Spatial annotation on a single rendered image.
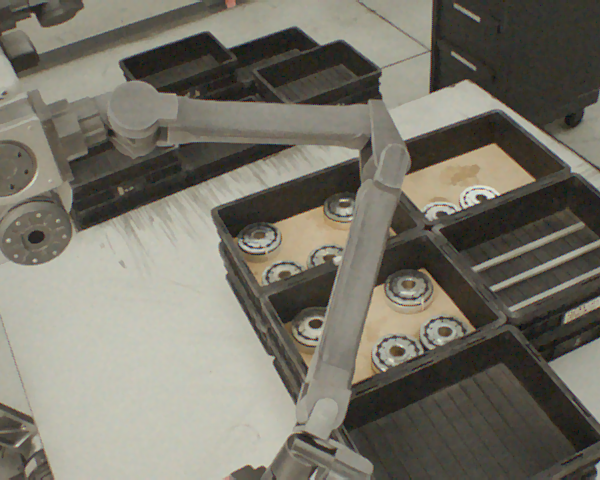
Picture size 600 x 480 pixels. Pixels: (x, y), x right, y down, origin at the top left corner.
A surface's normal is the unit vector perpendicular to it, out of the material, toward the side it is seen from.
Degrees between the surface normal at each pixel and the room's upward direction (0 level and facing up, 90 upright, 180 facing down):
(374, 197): 43
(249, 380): 0
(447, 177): 0
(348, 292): 32
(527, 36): 90
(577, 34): 90
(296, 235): 0
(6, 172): 90
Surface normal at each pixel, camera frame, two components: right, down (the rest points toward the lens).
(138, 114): 0.18, -0.26
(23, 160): 0.47, 0.58
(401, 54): -0.09, -0.72
